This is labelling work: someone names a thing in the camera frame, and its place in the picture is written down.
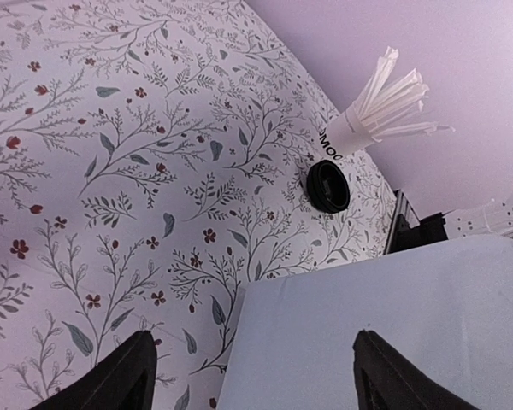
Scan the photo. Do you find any white paper bag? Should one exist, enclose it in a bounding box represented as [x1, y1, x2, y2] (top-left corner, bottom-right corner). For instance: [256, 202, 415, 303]
[218, 235, 513, 409]

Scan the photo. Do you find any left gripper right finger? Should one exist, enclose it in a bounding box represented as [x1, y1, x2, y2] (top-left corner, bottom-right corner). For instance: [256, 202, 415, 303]
[352, 331, 474, 409]

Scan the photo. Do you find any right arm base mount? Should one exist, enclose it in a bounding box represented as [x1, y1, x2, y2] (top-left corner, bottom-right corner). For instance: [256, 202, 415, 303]
[383, 190, 448, 255]

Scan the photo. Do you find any floral table mat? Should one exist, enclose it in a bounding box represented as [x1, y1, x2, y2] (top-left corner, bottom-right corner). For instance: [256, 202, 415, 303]
[0, 1, 395, 409]

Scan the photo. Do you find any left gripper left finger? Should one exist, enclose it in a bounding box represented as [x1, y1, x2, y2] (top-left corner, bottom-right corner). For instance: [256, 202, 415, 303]
[34, 331, 157, 410]

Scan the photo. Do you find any stack of black lids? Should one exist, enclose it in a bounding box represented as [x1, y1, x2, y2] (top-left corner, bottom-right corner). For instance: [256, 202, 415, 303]
[306, 160, 351, 214]

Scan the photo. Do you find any white cup holding straws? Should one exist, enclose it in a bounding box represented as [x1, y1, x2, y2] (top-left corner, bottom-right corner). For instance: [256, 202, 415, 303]
[317, 106, 377, 161]

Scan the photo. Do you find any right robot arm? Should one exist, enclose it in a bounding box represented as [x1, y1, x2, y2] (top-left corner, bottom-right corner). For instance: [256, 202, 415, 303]
[444, 195, 513, 239]

